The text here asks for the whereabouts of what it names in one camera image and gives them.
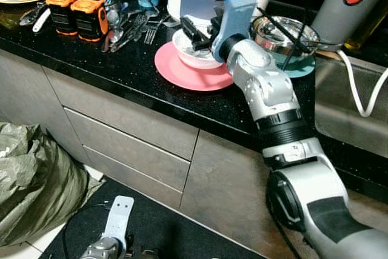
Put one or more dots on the steel sink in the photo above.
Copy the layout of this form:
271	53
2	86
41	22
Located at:
339	107

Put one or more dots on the grey-green bag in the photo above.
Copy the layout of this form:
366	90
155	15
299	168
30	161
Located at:
36	180

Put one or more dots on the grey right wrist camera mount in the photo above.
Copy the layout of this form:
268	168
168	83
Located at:
236	16

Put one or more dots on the olive oil bottle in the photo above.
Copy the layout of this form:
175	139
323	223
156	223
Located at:
364	37

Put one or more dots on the brown drawer front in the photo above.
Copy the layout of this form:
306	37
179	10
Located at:
133	153
139	180
133	119

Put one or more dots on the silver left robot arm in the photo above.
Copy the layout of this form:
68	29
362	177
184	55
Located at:
103	250

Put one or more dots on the steel bowl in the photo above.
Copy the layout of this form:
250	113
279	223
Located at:
273	37

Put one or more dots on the large steel spoon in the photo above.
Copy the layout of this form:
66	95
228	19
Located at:
30	15

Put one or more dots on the white bowl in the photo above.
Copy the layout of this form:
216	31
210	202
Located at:
194	59

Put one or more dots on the white printed mug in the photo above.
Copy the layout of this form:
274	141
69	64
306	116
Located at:
262	1

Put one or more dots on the pink plate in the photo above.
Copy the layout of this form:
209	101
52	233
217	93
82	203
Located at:
182	77

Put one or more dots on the teal plate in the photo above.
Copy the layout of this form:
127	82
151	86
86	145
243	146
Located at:
300	68

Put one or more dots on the long black utensil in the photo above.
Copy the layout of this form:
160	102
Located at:
282	28

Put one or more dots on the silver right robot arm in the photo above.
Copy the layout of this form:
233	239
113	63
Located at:
315	192

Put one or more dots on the steel fork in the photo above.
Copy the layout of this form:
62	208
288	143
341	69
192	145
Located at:
150	31

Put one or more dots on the grey flask with red label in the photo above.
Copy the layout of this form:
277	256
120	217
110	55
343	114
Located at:
345	4

